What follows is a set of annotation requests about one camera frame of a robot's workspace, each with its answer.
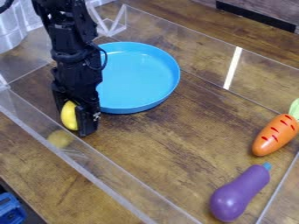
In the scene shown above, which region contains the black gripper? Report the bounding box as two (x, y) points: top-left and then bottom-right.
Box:
(50, 51), (102, 137)

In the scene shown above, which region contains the yellow toy lemon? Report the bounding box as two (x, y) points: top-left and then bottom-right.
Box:
(59, 101), (78, 130)

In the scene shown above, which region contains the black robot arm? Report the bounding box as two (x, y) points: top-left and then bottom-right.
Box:
(31, 0), (108, 137)

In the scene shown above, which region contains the blue round tray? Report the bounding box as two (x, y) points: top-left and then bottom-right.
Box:
(97, 42), (180, 114)

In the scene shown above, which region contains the white curtain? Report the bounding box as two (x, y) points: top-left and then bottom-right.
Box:
(0, 0), (42, 53)

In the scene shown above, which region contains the blue plastic object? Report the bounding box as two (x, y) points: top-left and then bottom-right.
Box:
(0, 192), (26, 224)

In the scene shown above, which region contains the purple toy eggplant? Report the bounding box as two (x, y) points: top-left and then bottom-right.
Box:
(209, 163), (272, 222)

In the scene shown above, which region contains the orange toy carrot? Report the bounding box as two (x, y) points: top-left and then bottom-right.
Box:
(252, 98), (299, 157)

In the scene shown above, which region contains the clear acrylic enclosure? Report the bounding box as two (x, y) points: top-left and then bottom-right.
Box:
(0, 0), (299, 224)

